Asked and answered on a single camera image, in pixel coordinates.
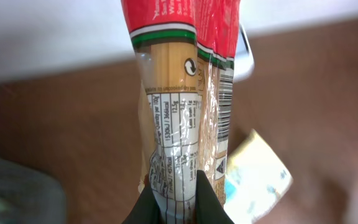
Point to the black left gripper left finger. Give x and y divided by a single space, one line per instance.
145 210

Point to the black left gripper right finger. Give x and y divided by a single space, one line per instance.
208 208

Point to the yellow white snack bag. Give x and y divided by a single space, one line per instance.
255 180

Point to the red spaghetti packet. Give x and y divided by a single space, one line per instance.
185 50

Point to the white barcode scanner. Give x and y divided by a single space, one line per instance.
244 61

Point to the grey plastic mesh basket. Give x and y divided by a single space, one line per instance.
28 196

